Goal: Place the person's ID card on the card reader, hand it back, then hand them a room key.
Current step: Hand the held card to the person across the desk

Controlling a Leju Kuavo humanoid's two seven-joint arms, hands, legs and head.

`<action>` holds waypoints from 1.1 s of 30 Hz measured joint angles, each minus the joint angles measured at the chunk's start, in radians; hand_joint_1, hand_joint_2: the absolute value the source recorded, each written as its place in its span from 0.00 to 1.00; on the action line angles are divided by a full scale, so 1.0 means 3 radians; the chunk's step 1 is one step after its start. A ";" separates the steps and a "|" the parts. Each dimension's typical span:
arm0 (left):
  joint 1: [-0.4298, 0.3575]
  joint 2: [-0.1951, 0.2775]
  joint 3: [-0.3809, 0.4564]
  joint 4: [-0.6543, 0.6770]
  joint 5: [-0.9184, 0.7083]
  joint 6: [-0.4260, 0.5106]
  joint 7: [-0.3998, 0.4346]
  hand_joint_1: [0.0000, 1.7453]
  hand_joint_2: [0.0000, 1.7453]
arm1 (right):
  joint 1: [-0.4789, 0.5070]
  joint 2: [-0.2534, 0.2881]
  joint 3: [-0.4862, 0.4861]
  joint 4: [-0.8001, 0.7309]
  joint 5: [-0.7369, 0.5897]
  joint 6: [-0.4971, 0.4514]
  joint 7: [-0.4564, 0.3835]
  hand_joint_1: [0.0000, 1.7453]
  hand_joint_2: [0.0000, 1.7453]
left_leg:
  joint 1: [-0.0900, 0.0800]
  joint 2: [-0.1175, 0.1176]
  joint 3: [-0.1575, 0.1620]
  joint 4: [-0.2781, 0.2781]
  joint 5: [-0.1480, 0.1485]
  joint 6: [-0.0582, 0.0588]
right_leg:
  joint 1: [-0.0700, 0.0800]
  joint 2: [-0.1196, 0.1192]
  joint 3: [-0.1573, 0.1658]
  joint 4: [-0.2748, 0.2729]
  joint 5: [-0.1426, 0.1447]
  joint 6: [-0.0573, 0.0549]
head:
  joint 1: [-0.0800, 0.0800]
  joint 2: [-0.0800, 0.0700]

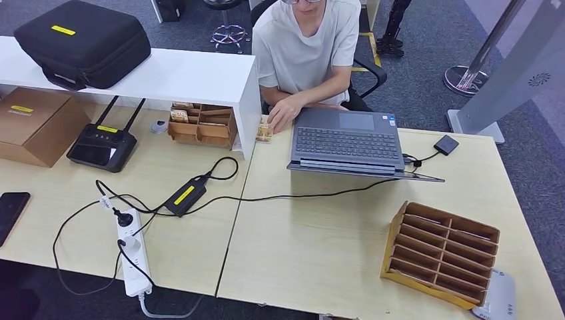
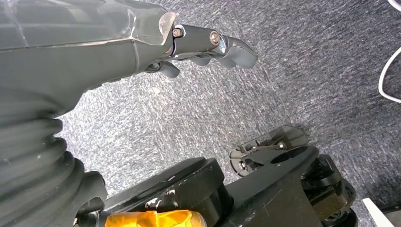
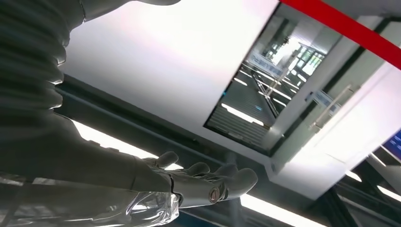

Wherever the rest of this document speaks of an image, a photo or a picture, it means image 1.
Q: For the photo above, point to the black power adapter yellow label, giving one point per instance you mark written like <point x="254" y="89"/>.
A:
<point x="185" y="197"/>

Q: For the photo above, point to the white desk shelf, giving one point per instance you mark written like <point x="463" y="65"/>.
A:
<point x="176" y="74"/>

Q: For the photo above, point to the patterned card stack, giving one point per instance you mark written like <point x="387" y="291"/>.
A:
<point x="179" y="115"/>

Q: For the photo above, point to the white power strip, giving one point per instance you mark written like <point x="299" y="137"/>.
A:
<point x="134" y="273"/>

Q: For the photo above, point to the black smartphone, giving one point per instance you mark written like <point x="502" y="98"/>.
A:
<point x="11" y="211"/>

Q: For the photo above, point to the grey laptop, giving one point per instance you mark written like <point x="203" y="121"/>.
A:
<point x="346" y="141"/>

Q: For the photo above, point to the wooden slotted card holder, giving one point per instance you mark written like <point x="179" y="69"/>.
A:
<point x="428" y="256"/>

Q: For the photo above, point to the grey kiosk panel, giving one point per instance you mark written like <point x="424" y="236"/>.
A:
<point x="532" y="66"/>

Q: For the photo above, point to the black cabinet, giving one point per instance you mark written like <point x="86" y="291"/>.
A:
<point x="169" y="9"/>

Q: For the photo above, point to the white plug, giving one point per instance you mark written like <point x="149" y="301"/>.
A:
<point x="131" y="245"/>

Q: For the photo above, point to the black humanoid robot legs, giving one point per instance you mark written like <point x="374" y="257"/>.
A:
<point x="392" y="31"/>

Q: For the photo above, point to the chrome base stool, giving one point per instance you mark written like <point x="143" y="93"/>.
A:
<point x="228" y="35"/>

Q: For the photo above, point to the small wooden desk organizer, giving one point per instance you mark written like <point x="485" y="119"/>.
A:
<point x="209" y="131"/>

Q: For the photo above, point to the person's left forearm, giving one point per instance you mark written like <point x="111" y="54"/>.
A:
<point x="324" y="86"/>

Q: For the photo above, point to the white card reader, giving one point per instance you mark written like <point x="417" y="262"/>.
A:
<point x="501" y="296"/>

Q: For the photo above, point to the black remote controller with antennas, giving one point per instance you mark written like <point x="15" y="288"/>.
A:
<point x="101" y="147"/>

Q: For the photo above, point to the black office chair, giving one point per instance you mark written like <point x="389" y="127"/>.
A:
<point x="377" y="73"/>

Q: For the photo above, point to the person's left hand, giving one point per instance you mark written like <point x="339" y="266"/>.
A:
<point x="284" y="112"/>

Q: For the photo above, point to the chrome stanchion post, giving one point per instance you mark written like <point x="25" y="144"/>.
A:
<point x="468" y="76"/>

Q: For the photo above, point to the grey round puck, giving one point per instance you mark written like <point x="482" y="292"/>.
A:
<point x="159" y="126"/>

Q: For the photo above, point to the brown cardboard box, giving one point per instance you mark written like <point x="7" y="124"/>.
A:
<point x="37" y="127"/>

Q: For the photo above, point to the small black box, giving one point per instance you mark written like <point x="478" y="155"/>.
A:
<point x="446" y="145"/>

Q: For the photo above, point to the person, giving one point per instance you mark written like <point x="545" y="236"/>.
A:
<point x="304" y="53"/>

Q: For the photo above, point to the person's right forearm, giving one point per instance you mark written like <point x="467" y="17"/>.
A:
<point x="273" y="95"/>

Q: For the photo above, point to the black carry case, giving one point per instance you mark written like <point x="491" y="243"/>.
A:
<point x="81" y="47"/>

